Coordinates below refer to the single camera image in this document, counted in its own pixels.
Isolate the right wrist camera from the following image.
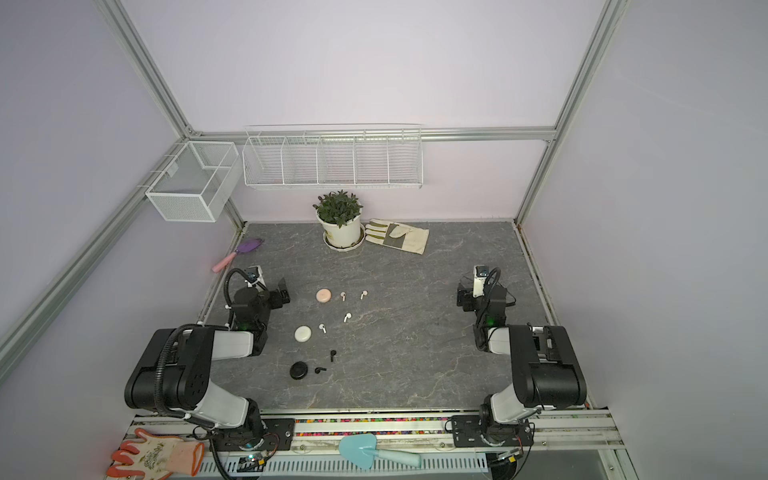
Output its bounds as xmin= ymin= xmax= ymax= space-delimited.
xmin=473 ymin=265 xmax=490 ymax=298

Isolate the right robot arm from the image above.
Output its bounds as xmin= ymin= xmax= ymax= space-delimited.
xmin=450 ymin=285 xmax=587 ymax=449

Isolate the red white work glove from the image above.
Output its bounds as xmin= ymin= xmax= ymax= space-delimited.
xmin=106 ymin=428 xmax=205 ymax=479

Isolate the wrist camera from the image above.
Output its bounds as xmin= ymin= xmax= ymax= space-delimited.
xmin=246 ymin=265 xmax=267 ymax=290
xmin=473 ymin=265 xmax=490 ymax=298

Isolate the beige gardening glove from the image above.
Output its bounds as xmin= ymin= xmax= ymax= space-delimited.
xmin=365 ymin=219 xmax=429 ymax=255

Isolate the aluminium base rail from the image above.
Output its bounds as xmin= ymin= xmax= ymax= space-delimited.
xmin=122 ymin=409 xmax=626 ymax=457

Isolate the purple pink brush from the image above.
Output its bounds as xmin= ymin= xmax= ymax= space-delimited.
xmin=212 ymin=238 xmax=263 ymax=273

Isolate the white slotted cable duct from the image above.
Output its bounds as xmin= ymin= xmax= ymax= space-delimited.
xmin=197 ymin=452 xmax=490 ymax=479

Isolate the black earbud charging case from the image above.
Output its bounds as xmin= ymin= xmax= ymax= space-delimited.
xmin=289 ymin=361 xmax=309 ymax=380

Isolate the long white wire basket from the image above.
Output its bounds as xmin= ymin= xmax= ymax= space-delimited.
xmin=241 ymin=123 xmax=424 ymax=188

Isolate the teal garden trowel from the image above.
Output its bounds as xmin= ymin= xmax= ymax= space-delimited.
xmin=338 ymin=433 xmax=422 ymax=470

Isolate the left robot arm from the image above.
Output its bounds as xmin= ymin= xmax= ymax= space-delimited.
xmin=124 ymin=280 xmax=294 ymax=452

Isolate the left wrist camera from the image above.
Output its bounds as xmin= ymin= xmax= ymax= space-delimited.
xmin=246 ymin=265 xmax=267 ymax=290

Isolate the pink earbud charging case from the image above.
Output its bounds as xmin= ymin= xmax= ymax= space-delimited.
xmin=316 ymin=289 xmax=333 ymax=303

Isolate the white mesh box basket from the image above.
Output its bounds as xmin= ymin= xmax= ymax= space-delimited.
xmin=146 ymin=141 xmax=243 ymax=223

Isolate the white earbud charging case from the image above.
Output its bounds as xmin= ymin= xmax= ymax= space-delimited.
xmin=294 ymin=325 xmax=312 ymax=343

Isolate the potted green plant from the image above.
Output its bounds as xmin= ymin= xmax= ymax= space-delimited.
xmin=313 ymin=190 xmax=363 ymax=250

